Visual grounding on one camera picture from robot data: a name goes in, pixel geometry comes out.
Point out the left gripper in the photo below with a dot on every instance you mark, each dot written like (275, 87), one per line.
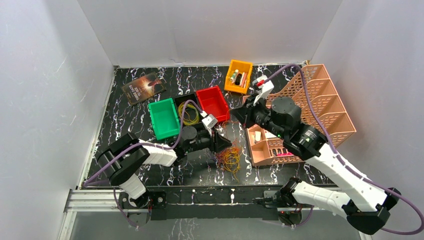
(216, 142)

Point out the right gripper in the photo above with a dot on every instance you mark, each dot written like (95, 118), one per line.
(244, 113)

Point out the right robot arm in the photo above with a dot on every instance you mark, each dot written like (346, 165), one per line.
(365, 207)

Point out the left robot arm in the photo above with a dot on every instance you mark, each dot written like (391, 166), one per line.
(121, 160)

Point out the white eraser in organizer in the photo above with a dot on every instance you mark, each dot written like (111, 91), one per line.
(257, 136)

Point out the red plastic bin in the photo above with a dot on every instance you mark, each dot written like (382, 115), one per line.
(213, 102)

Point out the orange-yellow plastic bin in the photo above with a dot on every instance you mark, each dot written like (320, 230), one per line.
(238, 76)

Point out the black plastic bin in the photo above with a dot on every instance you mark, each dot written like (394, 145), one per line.
(192, 116)

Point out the pink desk organizer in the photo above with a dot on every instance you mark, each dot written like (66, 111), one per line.
(321, 98)

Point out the green plastic bin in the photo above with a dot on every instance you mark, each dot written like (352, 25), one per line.
(164, 119)

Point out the pink item in organizer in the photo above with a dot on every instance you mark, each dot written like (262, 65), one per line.
(281, 153)

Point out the dark book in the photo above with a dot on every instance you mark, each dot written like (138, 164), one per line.
(143, 88)

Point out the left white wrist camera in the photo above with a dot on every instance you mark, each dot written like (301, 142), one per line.
(208, 120)

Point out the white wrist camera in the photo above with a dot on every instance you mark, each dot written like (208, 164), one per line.
(208, 120)
(263, 88)

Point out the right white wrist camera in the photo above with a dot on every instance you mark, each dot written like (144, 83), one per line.
(263, 88)

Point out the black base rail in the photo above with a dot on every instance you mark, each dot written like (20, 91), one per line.
(189, 202)

